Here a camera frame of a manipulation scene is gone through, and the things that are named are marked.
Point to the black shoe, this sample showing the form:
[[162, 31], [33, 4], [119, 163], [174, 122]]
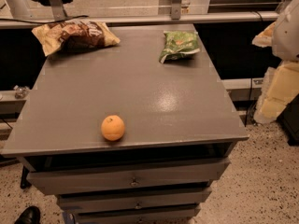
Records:
[[31, 215]]

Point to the grey drawer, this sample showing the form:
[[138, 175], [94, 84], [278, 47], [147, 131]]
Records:
[[128, 176], [134, 200], [138, 216]]

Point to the top grey drawer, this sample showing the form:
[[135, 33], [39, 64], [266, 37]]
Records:
[[128, 176]]

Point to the green jalapeno chip bag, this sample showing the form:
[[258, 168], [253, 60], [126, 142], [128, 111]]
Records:
[[179, 45]]

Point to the bottom grey drawer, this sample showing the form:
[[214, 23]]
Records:
[[138, 216]]

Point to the horizontal metal rail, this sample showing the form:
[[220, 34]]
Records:
[[6, 23]]

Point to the middle grey drawer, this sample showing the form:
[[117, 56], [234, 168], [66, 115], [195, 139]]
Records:
[[134, 200]]

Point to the brown yellow chip bag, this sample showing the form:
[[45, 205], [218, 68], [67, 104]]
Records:
[[74, 35]]

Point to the orange fruit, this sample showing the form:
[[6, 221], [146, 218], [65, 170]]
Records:
[[113, 128]]

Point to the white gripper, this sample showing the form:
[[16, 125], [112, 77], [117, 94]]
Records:
[[288, 34]]

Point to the small crumpled foil object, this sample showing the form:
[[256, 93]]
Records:
[[21, 92]]

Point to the grey drawer cabinet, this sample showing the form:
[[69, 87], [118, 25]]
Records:
[[176, 111]]

